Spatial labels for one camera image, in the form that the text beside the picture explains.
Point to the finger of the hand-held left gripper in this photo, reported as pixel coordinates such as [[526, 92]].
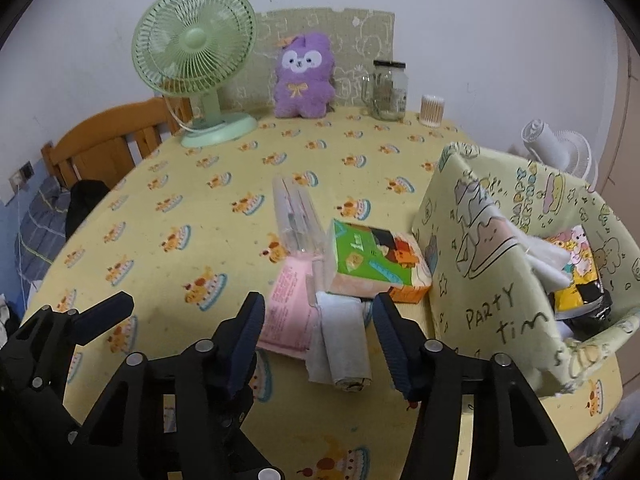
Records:
[[107, 312]]

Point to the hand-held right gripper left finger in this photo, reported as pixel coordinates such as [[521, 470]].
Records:
[[245, 345]]

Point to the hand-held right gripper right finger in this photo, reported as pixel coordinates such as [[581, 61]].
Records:
[[395, 350]]

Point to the white plastic bag roll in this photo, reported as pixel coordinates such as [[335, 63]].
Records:
[[345, 340]]

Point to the cartoon printed storage box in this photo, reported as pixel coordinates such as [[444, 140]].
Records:
[[480, 270]]

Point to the colourful cartoon packet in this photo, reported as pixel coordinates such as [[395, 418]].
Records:
[[580, 265]]

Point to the pink packet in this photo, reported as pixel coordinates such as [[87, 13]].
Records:
[[287, 305]]

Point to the green orange tissue pack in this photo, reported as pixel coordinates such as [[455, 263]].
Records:
[[365, 260]]

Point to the blue plaid bedding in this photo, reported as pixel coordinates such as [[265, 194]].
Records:
[[42, 225]]

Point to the black cloth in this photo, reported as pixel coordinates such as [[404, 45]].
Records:
[[85, 200]]

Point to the clear plastic packet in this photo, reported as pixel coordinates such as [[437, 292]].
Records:
[[297, 215]]

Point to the white paper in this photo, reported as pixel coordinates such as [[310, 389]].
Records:
[[547, 260]]

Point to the clear plastic bag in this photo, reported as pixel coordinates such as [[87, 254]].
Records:
[[605, 440]]

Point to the cotton swab container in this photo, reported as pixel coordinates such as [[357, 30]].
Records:
[[431, 112]]

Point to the purple plush toy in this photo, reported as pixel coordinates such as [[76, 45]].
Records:
[[302, 90]]

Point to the white standing fan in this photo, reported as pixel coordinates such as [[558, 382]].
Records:
[[565, 147]]

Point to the green desk fan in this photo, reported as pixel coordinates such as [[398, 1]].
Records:
[[195, 40]]

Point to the beige door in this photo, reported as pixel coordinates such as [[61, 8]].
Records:
[[625, 135]]

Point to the green patterned board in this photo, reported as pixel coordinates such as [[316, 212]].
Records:
[[350, 30]]

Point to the wall outlet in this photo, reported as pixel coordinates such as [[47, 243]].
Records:
[[22, 172]]

